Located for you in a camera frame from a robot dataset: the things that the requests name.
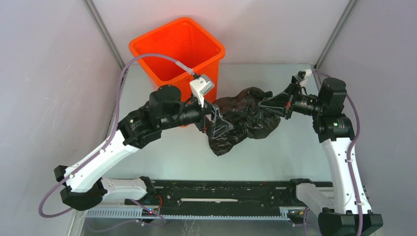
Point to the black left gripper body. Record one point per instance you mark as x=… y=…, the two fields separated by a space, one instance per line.
x=206 y=125

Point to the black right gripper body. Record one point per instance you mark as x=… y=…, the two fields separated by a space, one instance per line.
x=287 y=104

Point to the black plastic trash bag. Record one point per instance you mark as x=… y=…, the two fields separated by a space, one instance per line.
x=247 y=117

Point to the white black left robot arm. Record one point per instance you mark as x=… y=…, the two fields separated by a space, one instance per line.
x=84 y=183

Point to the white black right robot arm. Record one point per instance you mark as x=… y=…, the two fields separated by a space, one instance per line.
x=349 y=212

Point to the orange plastic trash bin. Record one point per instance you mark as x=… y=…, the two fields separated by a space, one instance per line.
x=186 y=41

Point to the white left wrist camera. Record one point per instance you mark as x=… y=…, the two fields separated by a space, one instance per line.
x=200 y=86

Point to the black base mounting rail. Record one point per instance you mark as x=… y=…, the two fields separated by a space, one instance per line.
x=224 y=198

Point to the aluminium frame post right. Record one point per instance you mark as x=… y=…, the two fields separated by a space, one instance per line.
x=336 y=32

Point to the aluminium frame post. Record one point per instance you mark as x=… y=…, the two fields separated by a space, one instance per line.
x=100 y=25
x=336 y=32

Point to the aluminium frame post left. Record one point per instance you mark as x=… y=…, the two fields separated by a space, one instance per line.
x=100 y=25

